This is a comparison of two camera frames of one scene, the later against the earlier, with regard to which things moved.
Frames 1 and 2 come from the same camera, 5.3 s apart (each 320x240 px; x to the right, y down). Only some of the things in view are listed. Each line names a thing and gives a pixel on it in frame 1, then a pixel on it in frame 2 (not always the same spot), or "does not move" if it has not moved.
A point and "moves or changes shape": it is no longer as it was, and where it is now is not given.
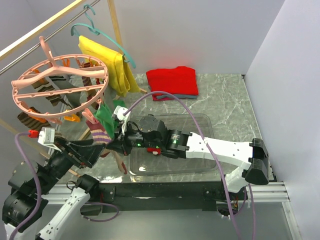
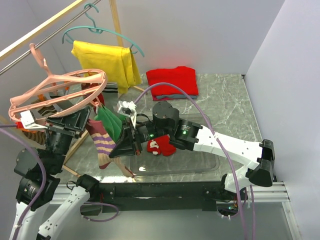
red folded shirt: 179,80 does not move
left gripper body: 72,156 → 61,136
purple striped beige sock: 100,136 moves or changes shape
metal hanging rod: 37,45 does not move
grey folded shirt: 180,96 does not move
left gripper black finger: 89,153 → 76,120
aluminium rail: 275,193 does not move
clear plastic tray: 141,163 does not move
